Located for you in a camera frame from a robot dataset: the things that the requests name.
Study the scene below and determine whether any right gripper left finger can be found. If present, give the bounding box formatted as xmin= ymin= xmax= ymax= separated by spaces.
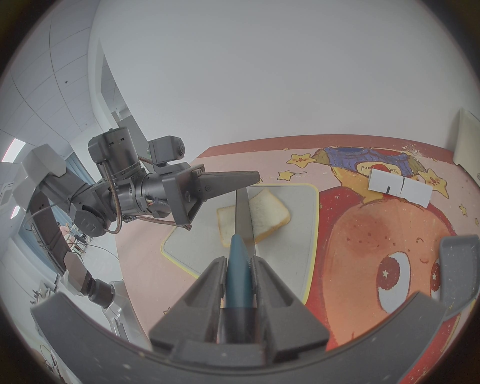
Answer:
xmin=149 ymin=257 xmax=229 ymax=352

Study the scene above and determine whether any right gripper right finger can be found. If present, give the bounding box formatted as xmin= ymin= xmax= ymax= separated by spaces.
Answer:
xmin=249 ymin=256 xmax=331 ymax=354

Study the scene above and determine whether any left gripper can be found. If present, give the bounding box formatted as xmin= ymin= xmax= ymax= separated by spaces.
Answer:
xmin=131 ymin=164 xmax=260 ymax=230

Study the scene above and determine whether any knife with blue-green handle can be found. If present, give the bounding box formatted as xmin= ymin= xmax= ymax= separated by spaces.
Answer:
xmin=217 ymin=187 xmax=263 ymax=344

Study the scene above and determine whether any slice of bread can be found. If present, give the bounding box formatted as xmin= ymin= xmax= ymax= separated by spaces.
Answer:
xmin=216 ymin=188 xmax=292 ymax=249

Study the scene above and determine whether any cream toaster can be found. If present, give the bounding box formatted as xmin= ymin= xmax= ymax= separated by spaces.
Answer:
xmin=452 ymin=107 xmax=480 ymax=184

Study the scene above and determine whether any cutting board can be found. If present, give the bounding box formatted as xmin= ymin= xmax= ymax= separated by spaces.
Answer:
xmin=161 ymin=183 xmax=320 ymax=305

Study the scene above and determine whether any dark grey tray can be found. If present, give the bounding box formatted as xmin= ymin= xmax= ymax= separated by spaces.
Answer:
xmin=437 ymin=234 xmax=480 ymax=321

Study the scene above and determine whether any white knife rest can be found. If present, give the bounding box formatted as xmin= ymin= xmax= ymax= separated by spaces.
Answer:
xmin=368 ymin=168 xmax=433 ymax=208

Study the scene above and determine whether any ceiling light panel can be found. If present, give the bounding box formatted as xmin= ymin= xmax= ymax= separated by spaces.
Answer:
xmin=2 ymin=138 xmax=26 ymax=163

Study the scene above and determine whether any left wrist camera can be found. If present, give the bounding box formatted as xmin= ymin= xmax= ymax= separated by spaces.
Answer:
xmin=148 ymin=135 xmax=187 ymax=177

